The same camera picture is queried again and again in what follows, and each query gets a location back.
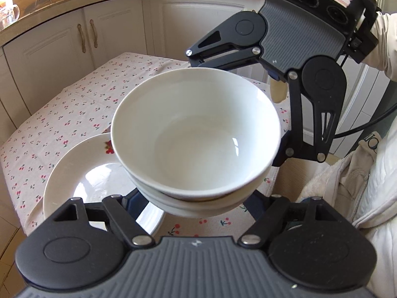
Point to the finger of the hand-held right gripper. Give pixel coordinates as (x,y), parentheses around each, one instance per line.
(217,54)
(314,121)

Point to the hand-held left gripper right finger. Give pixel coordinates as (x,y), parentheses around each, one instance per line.
(257,206)

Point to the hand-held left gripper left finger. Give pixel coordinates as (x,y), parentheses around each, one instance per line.
(133,205)

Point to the white floral plate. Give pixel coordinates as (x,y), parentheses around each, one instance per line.
(80,173)

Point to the person's right forearm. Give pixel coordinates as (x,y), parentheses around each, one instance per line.
(386,43)

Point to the person's right hand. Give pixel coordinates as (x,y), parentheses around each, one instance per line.
(277,91)

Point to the white cabinet door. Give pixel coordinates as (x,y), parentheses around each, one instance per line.
(46,62)
(121,28)
(186,21)

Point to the white panelled door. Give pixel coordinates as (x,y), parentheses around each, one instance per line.
(356,99)

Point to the person's beige fleece garment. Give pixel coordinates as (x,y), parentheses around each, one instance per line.
(335,180)

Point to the person's white quilted jacket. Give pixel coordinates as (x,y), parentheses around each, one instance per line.
(384,192)

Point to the cherry print tablecloth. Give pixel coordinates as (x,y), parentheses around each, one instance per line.
(62,108)

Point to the glass pitcher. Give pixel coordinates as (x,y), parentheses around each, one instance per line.
(6,17)

